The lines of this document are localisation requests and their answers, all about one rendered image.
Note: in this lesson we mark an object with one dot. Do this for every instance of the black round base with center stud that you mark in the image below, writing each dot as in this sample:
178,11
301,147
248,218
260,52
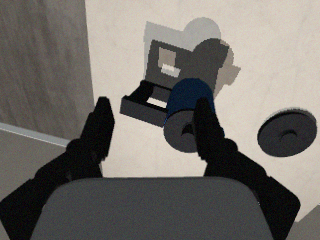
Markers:
277,133

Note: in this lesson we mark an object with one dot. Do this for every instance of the blue kettle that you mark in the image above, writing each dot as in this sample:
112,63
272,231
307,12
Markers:
176,117

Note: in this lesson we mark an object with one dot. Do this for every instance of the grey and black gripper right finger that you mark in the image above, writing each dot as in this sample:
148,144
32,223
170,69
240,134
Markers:
279,205

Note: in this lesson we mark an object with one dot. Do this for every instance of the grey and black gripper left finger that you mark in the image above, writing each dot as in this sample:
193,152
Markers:
20,210

